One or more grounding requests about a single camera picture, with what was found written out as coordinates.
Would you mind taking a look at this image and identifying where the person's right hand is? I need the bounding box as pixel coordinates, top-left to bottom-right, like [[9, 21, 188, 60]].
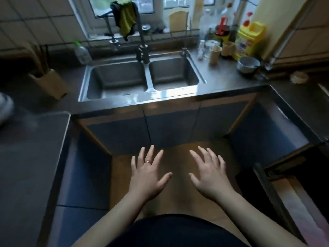
[[189, 146, 236, 204]]

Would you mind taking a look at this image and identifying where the person's left hand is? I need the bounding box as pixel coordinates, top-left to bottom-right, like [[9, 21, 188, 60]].
[[127, 145, 173, 203]]

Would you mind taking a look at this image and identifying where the steel kitchen drawer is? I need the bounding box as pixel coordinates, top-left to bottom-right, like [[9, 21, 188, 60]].
[[253, 142, 329, 246]]

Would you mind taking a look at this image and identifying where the wooden chopstick holder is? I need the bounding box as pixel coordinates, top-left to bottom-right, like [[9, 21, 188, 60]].
[[28, 69, 70, 101]]

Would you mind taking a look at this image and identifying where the bunch of mixed chopsticks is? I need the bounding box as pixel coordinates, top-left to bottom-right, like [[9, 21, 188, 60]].
[[24, 42, 52, 76]]

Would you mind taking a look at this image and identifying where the person's left forearm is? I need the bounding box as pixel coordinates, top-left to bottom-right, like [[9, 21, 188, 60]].
[[72, 191, 153, 247]]

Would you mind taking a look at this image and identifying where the person's right forearm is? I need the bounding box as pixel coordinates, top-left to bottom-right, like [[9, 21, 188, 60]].
[[217, 190, 308, 247]]

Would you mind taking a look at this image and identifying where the blue cabinet door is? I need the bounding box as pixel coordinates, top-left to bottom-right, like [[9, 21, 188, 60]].
[[46, 120, 113, 247], [191, 94, 257, 142], [78, 110, 152, 156], [143, 101, 202, 150], [226, 99, 310, 169]]

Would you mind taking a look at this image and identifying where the black shirt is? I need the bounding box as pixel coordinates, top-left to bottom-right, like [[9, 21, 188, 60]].
[[107, 214, 251, 247]]

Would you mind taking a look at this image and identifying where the steel double sink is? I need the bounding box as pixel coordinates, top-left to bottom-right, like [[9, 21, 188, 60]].
[[78, 50, 207, 102]]

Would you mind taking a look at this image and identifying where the grey bowl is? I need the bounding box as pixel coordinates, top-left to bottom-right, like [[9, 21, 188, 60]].
[[236, 56, 261, 74]]

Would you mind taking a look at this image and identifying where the beige cup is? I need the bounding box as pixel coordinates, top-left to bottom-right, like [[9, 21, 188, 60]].
[[208, 45, 223, 66]]

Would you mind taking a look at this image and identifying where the small white bottle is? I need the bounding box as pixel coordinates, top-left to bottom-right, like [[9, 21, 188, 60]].
[[197, 39, 206, 61]]

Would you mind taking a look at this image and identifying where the beige mug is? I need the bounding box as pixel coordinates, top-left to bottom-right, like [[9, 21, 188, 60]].
[[221, 41, 236, 58]]

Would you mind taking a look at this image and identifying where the lidded glass jar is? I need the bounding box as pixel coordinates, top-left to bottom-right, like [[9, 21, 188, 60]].
[[204, 39, 220, 58]]

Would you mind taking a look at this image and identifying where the tall steel faucet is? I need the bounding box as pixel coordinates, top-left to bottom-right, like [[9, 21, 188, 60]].
[[96, 0, 151, 65]]

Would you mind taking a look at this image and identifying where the clear green capped soap bottle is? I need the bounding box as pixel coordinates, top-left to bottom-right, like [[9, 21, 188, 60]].
[[73, 39, 93, 65]]

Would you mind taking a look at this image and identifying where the yellow plastic container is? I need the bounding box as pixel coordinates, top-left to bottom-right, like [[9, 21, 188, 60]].
[[232, 22, 267, 61]]

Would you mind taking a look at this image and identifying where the dark glass bottle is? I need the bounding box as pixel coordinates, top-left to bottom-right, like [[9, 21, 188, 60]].
[[229, 12, 241, 43]]

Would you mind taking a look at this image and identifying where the clear plastic bottle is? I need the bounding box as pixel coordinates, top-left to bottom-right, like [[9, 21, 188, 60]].
[[199, 9, 215, 42]]

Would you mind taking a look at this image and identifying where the pale wooden cutting board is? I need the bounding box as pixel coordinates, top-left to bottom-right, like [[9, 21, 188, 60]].
[[168, 7, 190, 33]]

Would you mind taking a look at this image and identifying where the yellow green rag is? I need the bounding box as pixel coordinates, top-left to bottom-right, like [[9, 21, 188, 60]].
[[110, 0, 138, 42]]

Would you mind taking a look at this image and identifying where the white framed window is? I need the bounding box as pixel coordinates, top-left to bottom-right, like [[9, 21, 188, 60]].
[[68, 0, 219, 39]]

